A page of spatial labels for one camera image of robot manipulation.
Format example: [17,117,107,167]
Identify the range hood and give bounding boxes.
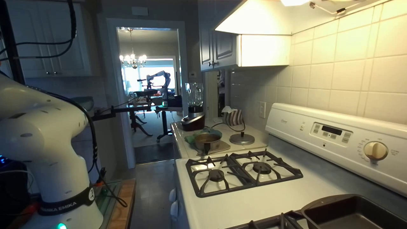
[214,0,293,36]

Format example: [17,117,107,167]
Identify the upper cabinet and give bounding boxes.
[198,0,292,72]

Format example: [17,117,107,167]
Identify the dining table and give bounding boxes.
[128,95,154,137]

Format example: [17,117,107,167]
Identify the silver pot lid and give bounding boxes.
[229,131,256,146]

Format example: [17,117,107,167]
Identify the black pole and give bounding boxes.
[0,0,25,85]

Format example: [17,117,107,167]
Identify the blender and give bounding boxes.
[181,82,206,132]

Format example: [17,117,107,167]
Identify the beige trivet mat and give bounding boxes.
[190,139,231,156]

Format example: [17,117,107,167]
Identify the dark floor mat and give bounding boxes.
[134,142,176,164]

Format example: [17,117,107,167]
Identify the striped holder with napkins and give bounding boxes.
[221,106,244,127]

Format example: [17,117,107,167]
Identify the white cable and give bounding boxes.
[309,0,383,17]

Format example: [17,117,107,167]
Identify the chandelier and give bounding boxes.
[119,28,148,69]

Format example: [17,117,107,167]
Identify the metal pot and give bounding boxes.
[194,132,222,156]

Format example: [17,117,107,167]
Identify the window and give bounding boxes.
[122,58,176,95]

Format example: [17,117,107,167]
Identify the cabinet door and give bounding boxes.
[200,28,214,71]
[213,31,238,68]

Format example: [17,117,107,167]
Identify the white stove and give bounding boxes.
[169,102,407,229]

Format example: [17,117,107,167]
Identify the pale bowl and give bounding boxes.
[71,96,95,112]

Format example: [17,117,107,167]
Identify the white wall cabinets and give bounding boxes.
[6,0,93,78]

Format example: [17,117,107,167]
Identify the burner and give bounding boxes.
[223,209,306,229]
[228,149,304,187]
[186,155,255,198]

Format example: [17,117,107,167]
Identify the black appliance cable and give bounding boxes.
[211,120,246,133]

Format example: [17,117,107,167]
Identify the dark baking pan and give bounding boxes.
[300,194,407,229]

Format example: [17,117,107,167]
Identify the black pedestal stand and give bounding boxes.
[155,101,183,143]

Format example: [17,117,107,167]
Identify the green cloth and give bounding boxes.
[184,127,223,147]

